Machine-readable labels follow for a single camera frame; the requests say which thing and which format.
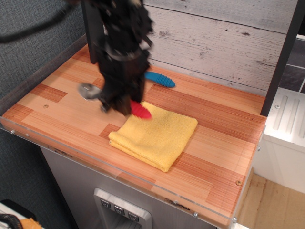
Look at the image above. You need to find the blue handled metal fork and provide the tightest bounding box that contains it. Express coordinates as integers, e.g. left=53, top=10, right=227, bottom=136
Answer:
left=144, top=72, right=176, bottom=88

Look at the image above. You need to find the dark grey post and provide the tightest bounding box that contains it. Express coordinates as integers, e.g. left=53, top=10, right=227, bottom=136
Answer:
left=81, top=0, right=104, bottom=64
left=260, top=0, right=305, bottom=117

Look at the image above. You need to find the orange object at corner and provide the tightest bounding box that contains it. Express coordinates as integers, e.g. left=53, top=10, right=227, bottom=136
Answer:
left=20, top=218, right=43, bottom=229

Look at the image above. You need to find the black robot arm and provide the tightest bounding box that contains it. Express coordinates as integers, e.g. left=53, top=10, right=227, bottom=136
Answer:
left=91, top=0, right=153, bottom=115

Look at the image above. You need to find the grey toy fridge cabinet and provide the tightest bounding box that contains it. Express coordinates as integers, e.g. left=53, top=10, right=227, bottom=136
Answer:
left=41, top=148, right=214, bottom=229

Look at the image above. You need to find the silver dispenser button panel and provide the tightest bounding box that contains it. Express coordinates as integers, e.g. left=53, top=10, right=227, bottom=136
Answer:
left=94, top=188, right=153, bottom=229

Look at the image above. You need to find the red handled metal spoon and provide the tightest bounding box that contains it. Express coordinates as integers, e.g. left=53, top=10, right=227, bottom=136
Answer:
left=78, top=83, right=152, bottom=119

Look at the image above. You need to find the dark grey left post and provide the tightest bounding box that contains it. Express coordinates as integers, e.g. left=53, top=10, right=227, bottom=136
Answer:
left=81, top=0, right=104, bottom=64

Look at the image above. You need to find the dark grey right post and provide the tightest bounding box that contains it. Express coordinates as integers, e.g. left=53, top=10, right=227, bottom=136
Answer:
left=260, top=0, right=305, bottom=117

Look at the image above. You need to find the white toy sink unit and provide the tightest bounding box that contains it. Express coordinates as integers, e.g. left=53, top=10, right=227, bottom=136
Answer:
left=251, top=34, right=305, bottom=194

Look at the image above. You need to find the yellow folded cloth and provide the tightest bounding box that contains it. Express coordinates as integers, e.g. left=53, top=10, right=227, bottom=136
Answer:
left=108, top=102, right=198, bottom=172

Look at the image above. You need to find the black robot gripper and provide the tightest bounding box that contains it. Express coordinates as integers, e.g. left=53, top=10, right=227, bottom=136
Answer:
left=97, top=47, right=150, bottom=116

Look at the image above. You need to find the clear acrylic table edge guard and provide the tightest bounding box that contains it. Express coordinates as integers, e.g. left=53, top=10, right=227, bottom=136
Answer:
left=1, top=112, right=266, bottom=229

